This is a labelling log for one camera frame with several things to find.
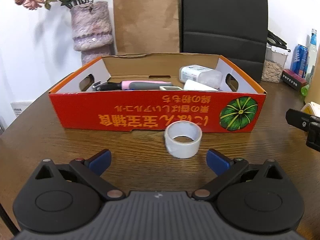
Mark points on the yellow thermos jug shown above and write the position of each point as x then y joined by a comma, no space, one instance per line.
315,90

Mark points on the white tape roll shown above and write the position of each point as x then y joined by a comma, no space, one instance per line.
175,147

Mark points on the green plastic item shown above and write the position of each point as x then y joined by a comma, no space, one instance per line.
305,90

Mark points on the white booklet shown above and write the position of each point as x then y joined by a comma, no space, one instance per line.
22,107

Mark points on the mottled pink ceramic vase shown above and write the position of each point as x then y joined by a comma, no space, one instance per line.
91,27

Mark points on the white spray bottle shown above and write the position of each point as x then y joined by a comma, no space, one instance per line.
197,86

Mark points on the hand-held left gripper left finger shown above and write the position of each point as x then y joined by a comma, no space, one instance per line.
101,160

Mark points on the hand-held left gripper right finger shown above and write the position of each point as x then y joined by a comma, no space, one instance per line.
217,161

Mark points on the dark red flat box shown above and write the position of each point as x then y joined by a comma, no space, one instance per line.
293,78

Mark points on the black paper bag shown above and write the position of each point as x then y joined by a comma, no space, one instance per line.
225,10

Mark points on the clear container of seeds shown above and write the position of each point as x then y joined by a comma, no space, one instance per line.
272,70

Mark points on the blue drink can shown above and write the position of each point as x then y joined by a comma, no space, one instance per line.
298,60

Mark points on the clear bottle with blue cap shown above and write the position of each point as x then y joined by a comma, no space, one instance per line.
312,55

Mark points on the red cardboard box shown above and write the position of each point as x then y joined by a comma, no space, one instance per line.
100,112

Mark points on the white plastic wipes pack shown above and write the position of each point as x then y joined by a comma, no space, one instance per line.
197,73

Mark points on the brown paper bag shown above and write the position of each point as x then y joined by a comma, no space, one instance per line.
147,22

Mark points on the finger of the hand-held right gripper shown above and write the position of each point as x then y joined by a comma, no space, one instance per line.
300,120

